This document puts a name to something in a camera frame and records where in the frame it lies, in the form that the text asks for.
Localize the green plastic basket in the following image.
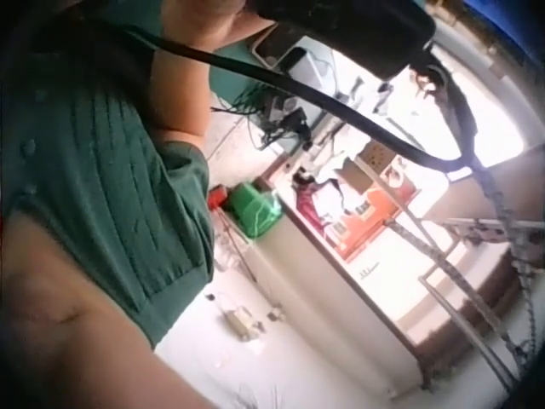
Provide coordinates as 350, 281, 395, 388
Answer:
228, 181, 285, 240

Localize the maroon cloth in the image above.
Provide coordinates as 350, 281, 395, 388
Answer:
292, 169, 327, 229

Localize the red small box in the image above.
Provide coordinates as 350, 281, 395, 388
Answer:
207, 184, 227, 210

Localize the white cloth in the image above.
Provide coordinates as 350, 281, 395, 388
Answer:
318, 176, 357, 216

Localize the orange cardboard box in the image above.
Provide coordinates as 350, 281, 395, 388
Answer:
334, 186, 412, 262

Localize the yellow dotted card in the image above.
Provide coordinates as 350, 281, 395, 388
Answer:
356, 141, 387, 172

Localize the small beige floor box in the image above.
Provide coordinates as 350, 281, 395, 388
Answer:
224, 306, 258, 338

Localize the black head rig housing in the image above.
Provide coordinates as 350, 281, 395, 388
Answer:
250, 0, 438, 81

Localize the blue sheet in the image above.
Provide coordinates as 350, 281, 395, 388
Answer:
462, 0, 545, 56

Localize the black strap cable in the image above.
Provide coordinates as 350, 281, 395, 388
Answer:
123, 23, 485, 174

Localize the metal frame stand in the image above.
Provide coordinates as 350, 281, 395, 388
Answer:
382, 212, 545, 401

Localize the braided grey cable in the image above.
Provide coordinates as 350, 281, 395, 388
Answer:
476, 164, 538, 372

